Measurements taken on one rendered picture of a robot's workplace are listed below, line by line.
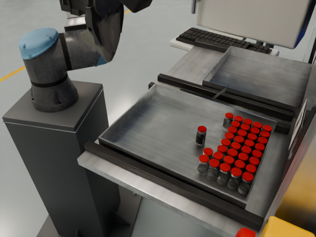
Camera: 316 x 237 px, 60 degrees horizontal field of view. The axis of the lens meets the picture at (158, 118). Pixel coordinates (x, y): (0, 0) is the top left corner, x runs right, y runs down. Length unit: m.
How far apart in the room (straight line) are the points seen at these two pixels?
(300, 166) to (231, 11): 1.11
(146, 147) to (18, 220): 1.18
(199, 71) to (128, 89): 1.53
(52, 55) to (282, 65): 0.73
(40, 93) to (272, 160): 0.69
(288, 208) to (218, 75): 0.59
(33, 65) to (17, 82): 1.90
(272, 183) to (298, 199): 0.24
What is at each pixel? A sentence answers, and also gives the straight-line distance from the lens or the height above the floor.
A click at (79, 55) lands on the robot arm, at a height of 0.96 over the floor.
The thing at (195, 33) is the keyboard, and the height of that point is 0.83.
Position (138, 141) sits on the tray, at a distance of 0.66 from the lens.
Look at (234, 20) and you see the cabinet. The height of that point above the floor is 0.87.
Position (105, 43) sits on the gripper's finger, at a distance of 0.52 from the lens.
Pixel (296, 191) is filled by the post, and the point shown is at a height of 1.07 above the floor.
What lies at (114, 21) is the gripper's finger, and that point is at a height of 1.16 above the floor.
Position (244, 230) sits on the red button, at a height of 1.01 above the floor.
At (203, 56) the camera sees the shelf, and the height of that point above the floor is 0.88.
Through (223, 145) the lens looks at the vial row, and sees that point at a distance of 0.60.
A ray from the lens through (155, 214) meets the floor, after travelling 1.56.
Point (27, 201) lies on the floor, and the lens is 1.76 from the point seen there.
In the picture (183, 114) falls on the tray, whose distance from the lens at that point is 0.74.
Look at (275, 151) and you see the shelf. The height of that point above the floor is 0.88.
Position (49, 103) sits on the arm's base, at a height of 0.82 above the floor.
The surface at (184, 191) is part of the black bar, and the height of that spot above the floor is 0.90.
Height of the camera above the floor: 1.35
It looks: 40 degrees down
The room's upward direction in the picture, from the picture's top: straight up
